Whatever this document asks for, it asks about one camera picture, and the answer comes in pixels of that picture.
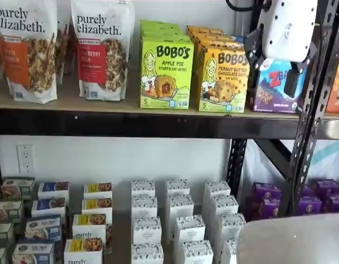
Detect granola bag with orange label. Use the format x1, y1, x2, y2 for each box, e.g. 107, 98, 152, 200
0, 0, 58, 105

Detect black metal shelf frame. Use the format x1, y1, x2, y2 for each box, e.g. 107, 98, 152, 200
0, 0, 339, 216
253, 0, 339, 215

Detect white wall outlet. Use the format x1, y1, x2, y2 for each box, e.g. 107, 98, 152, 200
16, 144, 36, 174

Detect large orange cereal box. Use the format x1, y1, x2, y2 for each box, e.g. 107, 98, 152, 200
325, 52, 339, 114

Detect white patterned small boxes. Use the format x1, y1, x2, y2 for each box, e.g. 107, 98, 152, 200
0, 175, 253, 264

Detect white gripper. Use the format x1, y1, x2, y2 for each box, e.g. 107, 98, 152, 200
244, 0, 319, 97

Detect white patterned carton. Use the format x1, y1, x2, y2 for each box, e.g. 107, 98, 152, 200
216, 212, 247, 241
173, 214, 206, 243
222, 238, 239, 264
131, 195, 158, 219
131, 243, 165, 264
182, 240, 214, 264
167, 194, 194, 221
133, 217, 162, 246
130, 180, 156, 197
165, 179, 190, 197
204, 180, 232, 199
210, 195, 239, 219

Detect blue label food box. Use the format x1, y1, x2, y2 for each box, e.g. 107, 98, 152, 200
24, 215, 62, 243
37, 181, 70, 200
31, 197, 67, 221
12, 241, 55, 264

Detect thick black cable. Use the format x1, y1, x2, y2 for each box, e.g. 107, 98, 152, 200
226, 0, 271, 14

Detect green Bobo's apple pie box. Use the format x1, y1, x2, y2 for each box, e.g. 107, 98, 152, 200
140, 26, 185, 36
139, 37, 195, 109
139, 19, 180, 30
141, 31, 188, 41

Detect white plastic sheet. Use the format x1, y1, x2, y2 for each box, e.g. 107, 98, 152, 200
242, 139, 339, 193

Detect yellow label granola box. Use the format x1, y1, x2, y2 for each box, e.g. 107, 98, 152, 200
64, 238, 104, 264
72, 213, 107, 240
83, 182, 113, 200
81, 197, 113, 217

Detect granola bag with red label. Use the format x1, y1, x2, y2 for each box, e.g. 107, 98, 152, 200
70, 0, 136, 101

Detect orange Bobo's peanut butter box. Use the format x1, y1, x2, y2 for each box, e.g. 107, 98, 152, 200
185, 25, 225, 36
193, 37, 245, 50
198, 44, 251, 112
189, 30, 236, 42

